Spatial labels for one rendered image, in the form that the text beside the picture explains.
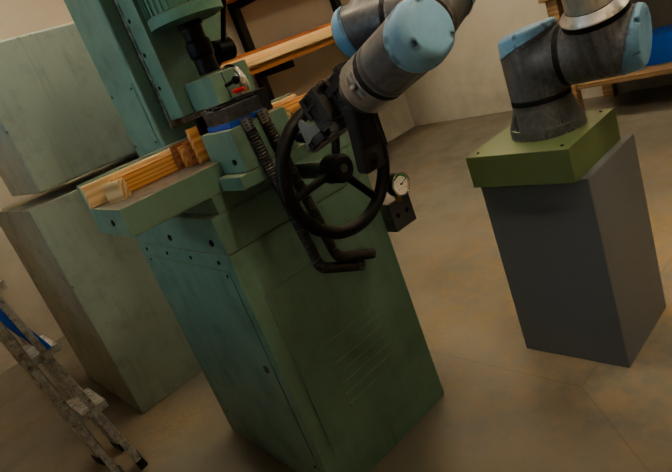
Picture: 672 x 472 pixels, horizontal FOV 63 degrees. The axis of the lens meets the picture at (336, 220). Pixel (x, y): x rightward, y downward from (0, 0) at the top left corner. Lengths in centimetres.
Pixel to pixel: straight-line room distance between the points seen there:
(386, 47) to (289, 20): 392
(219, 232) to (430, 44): 64
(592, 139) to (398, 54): 85
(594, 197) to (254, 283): 83
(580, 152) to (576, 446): 69
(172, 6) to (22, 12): 252
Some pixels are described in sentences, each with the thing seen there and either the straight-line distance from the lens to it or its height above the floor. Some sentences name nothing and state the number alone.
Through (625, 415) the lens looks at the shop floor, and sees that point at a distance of 158.
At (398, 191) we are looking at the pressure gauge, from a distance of 141.
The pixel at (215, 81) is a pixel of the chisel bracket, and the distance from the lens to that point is 134.
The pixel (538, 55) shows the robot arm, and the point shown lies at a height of 84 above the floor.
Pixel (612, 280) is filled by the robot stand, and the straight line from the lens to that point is 157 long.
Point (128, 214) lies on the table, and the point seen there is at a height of 88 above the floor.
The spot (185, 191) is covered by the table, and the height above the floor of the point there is 88.
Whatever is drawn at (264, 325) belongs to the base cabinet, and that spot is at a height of 53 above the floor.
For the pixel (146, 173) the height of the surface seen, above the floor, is 92.
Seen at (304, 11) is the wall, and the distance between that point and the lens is 478.
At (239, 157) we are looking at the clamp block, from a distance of 111.
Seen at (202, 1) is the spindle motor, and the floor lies 122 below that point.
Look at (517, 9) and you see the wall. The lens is 464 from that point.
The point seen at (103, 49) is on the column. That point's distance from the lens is 161.
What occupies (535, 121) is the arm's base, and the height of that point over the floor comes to 69.
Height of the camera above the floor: 106
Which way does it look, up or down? 17 degrees down
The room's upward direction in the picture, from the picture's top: 21 degrees counter-clockwise
